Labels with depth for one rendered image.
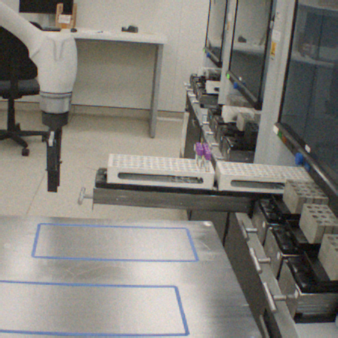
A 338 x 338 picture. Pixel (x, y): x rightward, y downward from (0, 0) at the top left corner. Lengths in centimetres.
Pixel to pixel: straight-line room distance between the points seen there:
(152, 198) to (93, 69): 362
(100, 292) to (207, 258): 25
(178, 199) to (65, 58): 49
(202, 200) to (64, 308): 63
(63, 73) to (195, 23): 362
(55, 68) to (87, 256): 51
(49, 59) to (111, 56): 359
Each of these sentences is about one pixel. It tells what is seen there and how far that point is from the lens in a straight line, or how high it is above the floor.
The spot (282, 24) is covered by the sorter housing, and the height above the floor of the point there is 128.
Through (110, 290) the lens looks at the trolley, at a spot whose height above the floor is 82.
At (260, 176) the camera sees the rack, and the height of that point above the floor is 86.
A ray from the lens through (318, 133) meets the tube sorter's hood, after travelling 114.
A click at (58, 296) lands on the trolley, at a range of 87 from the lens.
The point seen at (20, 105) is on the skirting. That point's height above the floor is 6.
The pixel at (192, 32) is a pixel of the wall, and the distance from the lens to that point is 481.
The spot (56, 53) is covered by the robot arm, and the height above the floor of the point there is 117.
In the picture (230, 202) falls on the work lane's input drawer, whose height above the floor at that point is 79.
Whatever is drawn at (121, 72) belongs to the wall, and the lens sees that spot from 485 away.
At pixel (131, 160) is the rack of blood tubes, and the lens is 136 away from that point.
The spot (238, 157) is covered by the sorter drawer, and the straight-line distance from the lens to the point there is 174.
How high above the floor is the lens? 135
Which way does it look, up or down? 22 degrees down
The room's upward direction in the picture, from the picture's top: 6 degrees clockwise
